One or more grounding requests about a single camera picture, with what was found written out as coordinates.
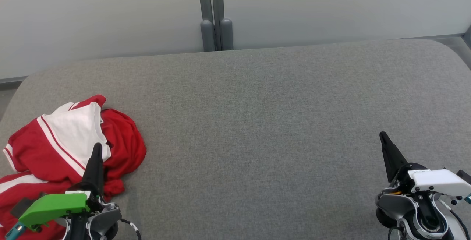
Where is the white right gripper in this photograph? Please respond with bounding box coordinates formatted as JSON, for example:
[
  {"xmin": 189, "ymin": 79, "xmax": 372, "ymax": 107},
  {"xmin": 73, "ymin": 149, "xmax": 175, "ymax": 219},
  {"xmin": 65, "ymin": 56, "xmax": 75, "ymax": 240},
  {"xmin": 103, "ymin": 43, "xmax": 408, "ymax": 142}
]
[{"xmin": 379, "ymin": 131, "xmax": 471, "ymax": 197}]

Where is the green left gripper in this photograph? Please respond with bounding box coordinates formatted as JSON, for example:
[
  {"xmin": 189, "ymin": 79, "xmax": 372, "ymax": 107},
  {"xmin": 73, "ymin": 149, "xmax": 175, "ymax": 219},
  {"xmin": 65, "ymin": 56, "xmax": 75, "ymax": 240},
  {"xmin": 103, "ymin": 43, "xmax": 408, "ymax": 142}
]
[{"xmin": 18, "ymin": 143, "xmax": 105, "ymax": 232}]

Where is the red white jersey shirt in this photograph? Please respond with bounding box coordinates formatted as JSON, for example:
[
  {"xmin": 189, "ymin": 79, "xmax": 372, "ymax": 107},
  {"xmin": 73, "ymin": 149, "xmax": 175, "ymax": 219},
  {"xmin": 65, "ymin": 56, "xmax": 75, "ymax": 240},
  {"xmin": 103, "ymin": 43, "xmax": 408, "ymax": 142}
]
[{"xmin": 3, "ymin": 95, "xmax": 147, "ymax": 201}]

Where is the black white left arm cable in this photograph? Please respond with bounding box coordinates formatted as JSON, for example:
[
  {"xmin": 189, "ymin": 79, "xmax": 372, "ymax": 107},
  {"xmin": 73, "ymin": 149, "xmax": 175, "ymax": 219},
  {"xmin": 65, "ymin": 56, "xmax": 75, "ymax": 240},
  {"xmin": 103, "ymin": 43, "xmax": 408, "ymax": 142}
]
[{"xmin": 120, "ymin": 218, "xmax": 142, "ymax": 240}]

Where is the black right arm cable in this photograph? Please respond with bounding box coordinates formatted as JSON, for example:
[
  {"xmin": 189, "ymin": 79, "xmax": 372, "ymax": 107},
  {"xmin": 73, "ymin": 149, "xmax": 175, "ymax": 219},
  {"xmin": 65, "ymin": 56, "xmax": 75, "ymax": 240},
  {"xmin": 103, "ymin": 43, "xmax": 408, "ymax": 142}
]
[{"xmin": 447, "ymin": 207, "xmax": 470, "ymax": 240}]

